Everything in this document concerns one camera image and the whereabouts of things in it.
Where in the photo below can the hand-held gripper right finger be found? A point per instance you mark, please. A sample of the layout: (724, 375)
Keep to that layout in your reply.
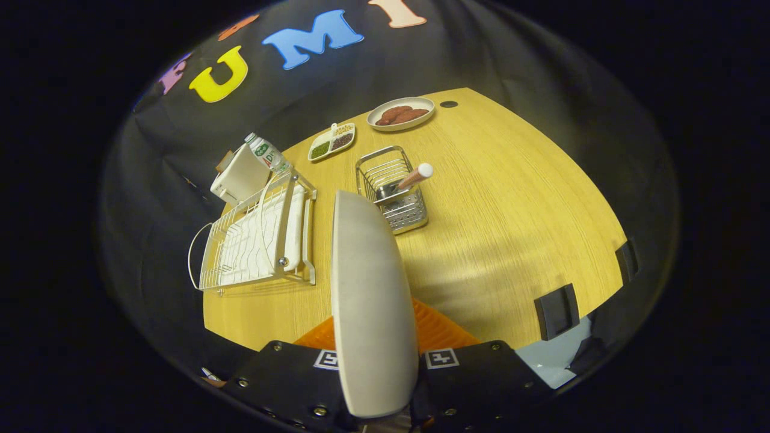
(475, 379)

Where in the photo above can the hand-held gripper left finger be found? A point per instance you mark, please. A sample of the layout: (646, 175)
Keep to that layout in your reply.
(289, 379)

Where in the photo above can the beige plate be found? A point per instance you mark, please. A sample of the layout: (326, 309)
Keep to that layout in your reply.
(373, 300)

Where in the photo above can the white divided dish with beans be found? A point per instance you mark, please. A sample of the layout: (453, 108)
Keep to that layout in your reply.
(331, 143)

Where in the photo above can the white plate with meat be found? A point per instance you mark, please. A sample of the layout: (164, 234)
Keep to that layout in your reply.
(385, 124)

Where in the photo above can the white toaster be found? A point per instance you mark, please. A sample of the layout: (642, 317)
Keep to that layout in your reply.
(240, 177)

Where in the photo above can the white green drink bottle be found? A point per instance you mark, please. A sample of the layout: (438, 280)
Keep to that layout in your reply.
(267, 153)

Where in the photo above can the toast slice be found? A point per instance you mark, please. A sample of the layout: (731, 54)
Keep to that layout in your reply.
(225, 161)

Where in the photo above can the black backdrop cloth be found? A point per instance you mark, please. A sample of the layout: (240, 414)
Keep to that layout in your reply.
(150, 198)

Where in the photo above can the reddish brown meat piece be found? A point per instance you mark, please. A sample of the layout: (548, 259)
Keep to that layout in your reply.
(412, 115)
(394, 112)

